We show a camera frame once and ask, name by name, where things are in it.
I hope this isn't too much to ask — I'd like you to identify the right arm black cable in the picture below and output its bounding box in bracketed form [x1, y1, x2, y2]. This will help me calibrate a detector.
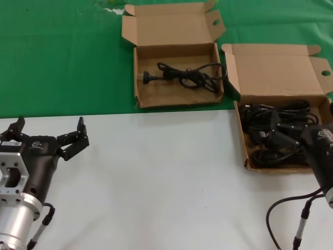
[265, 186, 325, 250]

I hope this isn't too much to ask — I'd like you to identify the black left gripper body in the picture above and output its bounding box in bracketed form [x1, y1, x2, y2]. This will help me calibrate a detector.
[19, 135, 65, 204]

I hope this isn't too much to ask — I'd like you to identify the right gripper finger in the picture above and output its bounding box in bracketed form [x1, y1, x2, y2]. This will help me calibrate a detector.
[267, 129, 301, 152]
[270, 110, 309, 133]

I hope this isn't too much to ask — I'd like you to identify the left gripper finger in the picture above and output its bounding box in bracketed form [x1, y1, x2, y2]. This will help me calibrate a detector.
[0, 116, 27, 143]
[56, 116, 91, 161]

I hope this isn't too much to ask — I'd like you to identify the cardboard box with torn corner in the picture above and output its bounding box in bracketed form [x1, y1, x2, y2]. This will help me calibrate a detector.
[121, 0, 226, 109]

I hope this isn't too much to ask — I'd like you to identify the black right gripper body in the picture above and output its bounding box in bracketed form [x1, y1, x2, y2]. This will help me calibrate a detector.
[301, 123, 333, 189]

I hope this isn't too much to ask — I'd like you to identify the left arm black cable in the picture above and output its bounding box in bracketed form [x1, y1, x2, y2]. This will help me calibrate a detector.
[25, 202, 57, 249]

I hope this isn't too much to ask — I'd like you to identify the black power cable with plug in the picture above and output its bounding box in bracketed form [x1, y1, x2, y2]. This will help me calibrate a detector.
[139, 61, 228, 93]

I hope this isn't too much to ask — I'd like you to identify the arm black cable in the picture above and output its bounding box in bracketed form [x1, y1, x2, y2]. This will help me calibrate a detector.
[265, 186, 325, 250]
[25, 202, 57, 249]

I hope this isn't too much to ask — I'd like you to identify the intact open cardboard box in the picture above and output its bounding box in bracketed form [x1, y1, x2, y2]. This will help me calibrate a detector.
[220, 43, 333, 171]

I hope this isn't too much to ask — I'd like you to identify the left wrist camera silver mount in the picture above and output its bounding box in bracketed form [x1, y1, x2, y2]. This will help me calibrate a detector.
[0, 140, 29, 195]

